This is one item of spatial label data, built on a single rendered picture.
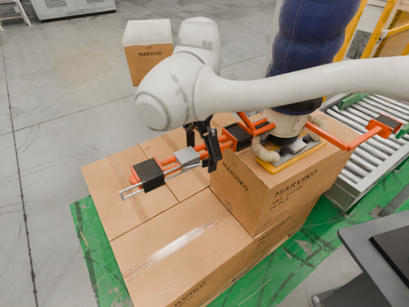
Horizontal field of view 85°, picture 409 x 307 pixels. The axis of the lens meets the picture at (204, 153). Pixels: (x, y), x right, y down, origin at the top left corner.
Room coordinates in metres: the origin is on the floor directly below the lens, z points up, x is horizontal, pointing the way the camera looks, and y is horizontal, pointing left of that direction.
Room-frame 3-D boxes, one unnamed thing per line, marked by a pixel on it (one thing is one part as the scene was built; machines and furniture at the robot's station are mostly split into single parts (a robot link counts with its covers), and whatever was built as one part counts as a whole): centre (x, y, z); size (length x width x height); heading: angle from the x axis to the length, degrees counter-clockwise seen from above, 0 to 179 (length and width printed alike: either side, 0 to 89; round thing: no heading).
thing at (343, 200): (1.03, -0.68, 0.47); 0.70 x 0.03 x 0.15; 34
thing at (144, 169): (0.46, 0.18, 1.09); 0.08 x 0.07 x 0.05; 123
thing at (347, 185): (1.03, -0.68, 0.58); 0.70 x 0.03 x 0.06; 34
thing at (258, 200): (0.83, -0.39, 0.75); 0.60 x 0.40 x 0.40; 121
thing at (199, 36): (0.53, 0.02, 1.42); 0.13 x 0.11 x 0.16; 160
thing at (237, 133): (0.64, -0.12, 1.09); 0.10 x 0.08 x 0.06; 33
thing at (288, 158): (0.70, -0.38, 0.97); 0.34 x 0.10 x 0.05; 123
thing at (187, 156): (0.53, 0.06, 1.09); 0.07 x 0.07 x 0.04; 33
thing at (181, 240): (0.91, 0.03, 0.34); 1.20 x 1.00 x 0.40; 124
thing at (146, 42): (2.24, 0.51, 0.82); 0.60 x 0.40 x 0.40; 9
